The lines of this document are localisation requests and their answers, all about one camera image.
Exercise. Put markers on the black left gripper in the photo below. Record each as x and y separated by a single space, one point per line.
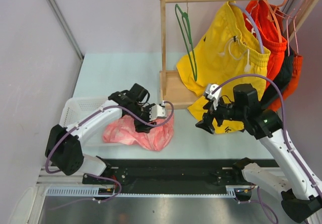
140 127

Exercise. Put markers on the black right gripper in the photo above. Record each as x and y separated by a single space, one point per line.
207 124

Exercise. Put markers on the pink patterned shorts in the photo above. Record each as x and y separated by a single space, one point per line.
123 131

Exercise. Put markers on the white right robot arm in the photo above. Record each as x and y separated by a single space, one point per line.
300 191

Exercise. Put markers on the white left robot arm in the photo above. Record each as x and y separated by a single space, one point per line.
65 144

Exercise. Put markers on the yellow shorts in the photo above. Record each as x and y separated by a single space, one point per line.
228 50

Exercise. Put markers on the black and orange shorts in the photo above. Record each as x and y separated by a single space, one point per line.
286 80

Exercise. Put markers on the lavender plastic hanger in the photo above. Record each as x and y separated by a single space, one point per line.
258 36

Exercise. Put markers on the wooden clothes rack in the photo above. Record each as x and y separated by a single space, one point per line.
171 87

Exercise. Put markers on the white plastic basket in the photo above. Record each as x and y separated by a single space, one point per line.
76 109

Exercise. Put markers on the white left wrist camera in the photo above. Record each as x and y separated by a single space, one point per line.
157 111

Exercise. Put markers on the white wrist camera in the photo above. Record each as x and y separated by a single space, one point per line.
212 94
157 111

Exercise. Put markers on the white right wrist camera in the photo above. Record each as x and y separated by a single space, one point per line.
212 94

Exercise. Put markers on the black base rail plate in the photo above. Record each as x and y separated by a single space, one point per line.
179 176

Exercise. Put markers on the white slotted cable duct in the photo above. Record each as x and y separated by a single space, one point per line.
78 191

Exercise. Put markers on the green wire hanger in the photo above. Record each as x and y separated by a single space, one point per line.
184 25

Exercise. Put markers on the pink wire hanger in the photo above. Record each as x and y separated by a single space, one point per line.
292 15

